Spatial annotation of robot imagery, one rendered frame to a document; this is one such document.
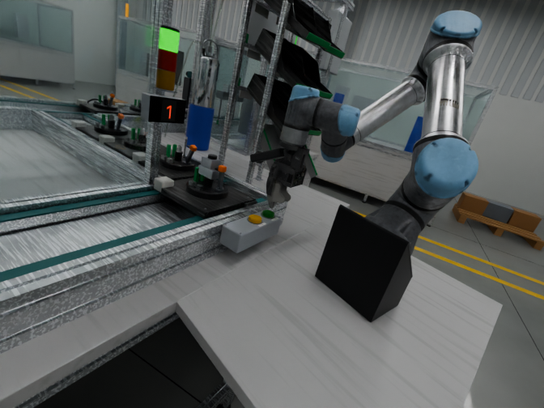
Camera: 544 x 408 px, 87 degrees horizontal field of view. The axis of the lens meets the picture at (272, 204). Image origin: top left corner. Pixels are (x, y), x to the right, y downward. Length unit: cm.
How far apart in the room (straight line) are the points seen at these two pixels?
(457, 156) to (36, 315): 83
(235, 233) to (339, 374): 40
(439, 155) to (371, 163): 405
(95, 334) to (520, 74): 950
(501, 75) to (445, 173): 881
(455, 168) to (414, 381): 44
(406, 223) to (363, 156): 400
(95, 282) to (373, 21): 950
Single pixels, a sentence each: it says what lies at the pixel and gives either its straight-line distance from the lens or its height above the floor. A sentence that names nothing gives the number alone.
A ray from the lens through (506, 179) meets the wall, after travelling 964.
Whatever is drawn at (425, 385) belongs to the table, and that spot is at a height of 86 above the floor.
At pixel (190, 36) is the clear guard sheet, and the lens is 659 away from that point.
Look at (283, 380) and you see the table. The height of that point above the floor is 86.
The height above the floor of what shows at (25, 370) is 86.
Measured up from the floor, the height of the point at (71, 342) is 86.
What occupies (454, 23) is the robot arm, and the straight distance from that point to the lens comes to 99.
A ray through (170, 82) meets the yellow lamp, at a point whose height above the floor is 128.
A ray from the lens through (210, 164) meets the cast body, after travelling 93.
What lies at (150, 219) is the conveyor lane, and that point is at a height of 92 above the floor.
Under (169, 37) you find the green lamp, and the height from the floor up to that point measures 139.
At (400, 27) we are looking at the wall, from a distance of 961.
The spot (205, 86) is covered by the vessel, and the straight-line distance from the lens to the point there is 190.
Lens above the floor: 133
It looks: 21 degrees down
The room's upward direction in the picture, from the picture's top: 14 degrees clockwise
